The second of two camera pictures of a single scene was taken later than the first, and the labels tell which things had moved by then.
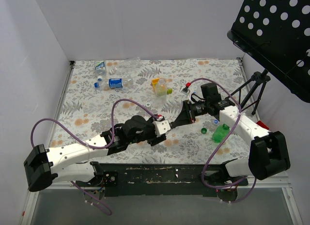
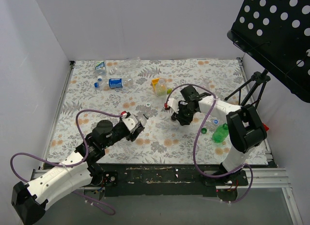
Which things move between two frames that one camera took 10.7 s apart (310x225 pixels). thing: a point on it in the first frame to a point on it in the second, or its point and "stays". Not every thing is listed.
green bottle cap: [204, 130] stays
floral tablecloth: [99, 96] stays
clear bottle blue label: [114, 83] stays
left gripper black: [153, 138] to [135, 132]
